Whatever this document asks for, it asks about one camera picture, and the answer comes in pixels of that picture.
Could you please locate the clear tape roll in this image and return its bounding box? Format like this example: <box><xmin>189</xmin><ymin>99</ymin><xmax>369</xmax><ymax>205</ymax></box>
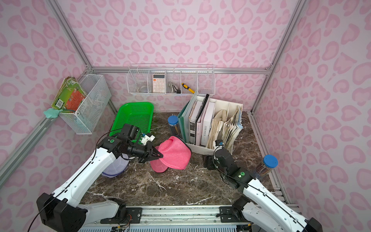
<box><xmin>138</xmin><ymin>85</ymin><xmax>148</xmax><ymax>93</ymax></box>

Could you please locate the black binder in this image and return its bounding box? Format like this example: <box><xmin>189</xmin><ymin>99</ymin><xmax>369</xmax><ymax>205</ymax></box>
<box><xmin>195</xmin><ymin>94</ymin><xmax>210</xmax><ymax>146</ymax></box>

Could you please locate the white mesh wall basket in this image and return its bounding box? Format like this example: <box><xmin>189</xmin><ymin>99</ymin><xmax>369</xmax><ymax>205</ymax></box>
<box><xmin>59</xmin><ymin>74</ymin><xmax>111</xmax><ymax>135</ymax></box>

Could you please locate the white wire wall shelf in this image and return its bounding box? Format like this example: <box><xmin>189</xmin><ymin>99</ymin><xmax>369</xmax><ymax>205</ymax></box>
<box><xmin>127</xmin><ymin>64</ymin><xmax>216</xmax><ymax>96</ymax></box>

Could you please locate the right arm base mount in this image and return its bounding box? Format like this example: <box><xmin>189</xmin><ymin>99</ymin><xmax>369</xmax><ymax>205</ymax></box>
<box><xmin>217</xmin><ymin>197</ymin><xmax>259</xmax><ymax>223</ymax></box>

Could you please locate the blue lid jar right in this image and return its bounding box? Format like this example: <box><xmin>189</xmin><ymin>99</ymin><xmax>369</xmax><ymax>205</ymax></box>
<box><xmin>255</xmin><ymin>155</ymin><xmax>278</xmax><ymax>179</ymax></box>

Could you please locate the blue lid pencil jar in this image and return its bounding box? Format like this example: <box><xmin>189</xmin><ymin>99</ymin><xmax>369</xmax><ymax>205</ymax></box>
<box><xmin>168</xmin><ymin>115</ymin><xmax>182</xmax><ymax>137</ymax></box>

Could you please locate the black binder clip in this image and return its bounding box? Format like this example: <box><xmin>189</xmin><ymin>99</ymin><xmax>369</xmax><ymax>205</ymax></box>
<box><xmin>170</xmin><ymin>83</ymin><xmax>181</xmax><ymax>94</ymax></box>

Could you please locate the pink white book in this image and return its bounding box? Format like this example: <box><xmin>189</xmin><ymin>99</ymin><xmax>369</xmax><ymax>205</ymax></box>
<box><xmin>195</xmin><ymin>99</ymin><xmax>215</xmax><ymax>147</ymax></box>

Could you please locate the white file organizer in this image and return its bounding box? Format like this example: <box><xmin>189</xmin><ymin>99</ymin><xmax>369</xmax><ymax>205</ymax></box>
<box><xmin>188</xmin><ymin>95</ymin><xmax>243</xmax><ymax>155</ymax></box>

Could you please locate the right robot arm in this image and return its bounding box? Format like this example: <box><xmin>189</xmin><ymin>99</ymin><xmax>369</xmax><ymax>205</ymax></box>
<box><xmin>207</xmin><ymin>140</ymin><xmax>323</xmax><ymax>232</ymax></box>

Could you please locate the white calculator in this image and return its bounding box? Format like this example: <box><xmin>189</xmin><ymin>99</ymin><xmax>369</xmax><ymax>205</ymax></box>
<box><xmin>152</xmin><ymin>74</ymin><xmax>166</xmax><ymax>93</ymax></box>

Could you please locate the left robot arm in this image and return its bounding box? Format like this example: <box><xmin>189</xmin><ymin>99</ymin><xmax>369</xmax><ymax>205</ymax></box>
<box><xmin>36</xmin><ymin>124</ymin><xmax>163</xmax><ymax>232</ymax></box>

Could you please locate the pink mesh laundry bag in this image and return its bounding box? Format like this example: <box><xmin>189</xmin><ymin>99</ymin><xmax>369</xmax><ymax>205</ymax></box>
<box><xmin>150</xmin><ymin>136</ymin><xmax>192</xmax><ymax>173</ymax></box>

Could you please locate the green plastic basket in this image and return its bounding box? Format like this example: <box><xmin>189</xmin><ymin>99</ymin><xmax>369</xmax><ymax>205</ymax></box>
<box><xmin>110</xmin><ymin>102</ymin><xmax>154</xmax><ymax>136</ymax></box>

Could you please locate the green red booklet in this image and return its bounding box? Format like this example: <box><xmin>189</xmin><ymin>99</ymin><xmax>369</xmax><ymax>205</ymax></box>
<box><xmin>51</xmin><ymin>76</ymin><xmax>87</xmax><ymax>112</ymax></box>

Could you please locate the purple mesh laundry bag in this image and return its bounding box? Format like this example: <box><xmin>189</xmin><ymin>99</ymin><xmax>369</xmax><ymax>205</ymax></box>
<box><xmin>101</xmin><ymin>157</ymin><xmax>129</xmax><ymax>178</ymax></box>

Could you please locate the beige paper stack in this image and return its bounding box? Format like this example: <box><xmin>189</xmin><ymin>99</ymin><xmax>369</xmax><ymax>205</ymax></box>
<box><xmin>206</xmin><ymin>109</ymin><xmax>228</xmax><ymax>149</ymax></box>

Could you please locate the yellow black utility knife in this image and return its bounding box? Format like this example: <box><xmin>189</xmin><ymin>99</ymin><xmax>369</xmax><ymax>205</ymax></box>
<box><xmin>182</xmin><ymin>83</ymin><xmax>195</xmax><ymax>94</ymax></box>

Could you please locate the mint green star hook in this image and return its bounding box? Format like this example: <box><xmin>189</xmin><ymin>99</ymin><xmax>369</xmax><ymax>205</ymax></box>
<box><xmin>43</xmin><ymin>108</ymin><xmax>63</xmax><ymax>119</ymax></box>

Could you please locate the green folder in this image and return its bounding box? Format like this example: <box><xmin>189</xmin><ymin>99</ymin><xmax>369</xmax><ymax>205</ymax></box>
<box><xmin>178</xmin><ymin>90</ymin><xmax>198</xmax><ymax>143</ymax></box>

